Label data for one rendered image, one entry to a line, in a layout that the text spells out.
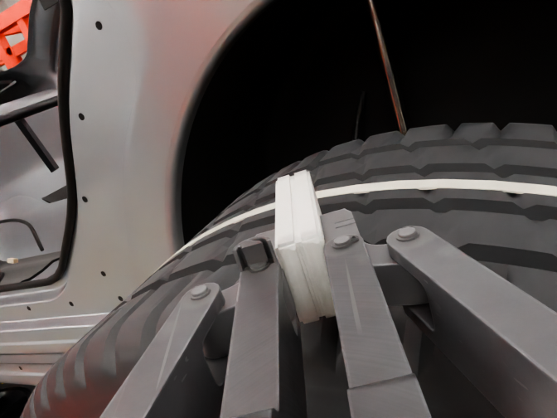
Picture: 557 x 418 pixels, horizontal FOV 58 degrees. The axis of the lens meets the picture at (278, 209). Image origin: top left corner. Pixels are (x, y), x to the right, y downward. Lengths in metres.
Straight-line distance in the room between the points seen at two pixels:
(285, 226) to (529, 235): 0.10
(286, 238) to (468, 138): 0.19
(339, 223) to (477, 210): 0.09
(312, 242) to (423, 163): 0.15
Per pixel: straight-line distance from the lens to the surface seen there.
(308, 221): 0.16
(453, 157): 0.29
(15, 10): 9.64
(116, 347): 0.25
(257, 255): 0.15
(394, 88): 0.84
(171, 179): 0.73
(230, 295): 0.15
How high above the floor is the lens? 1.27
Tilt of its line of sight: 18 degrees down
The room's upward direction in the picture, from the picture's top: 22 degrees counter-clockwise
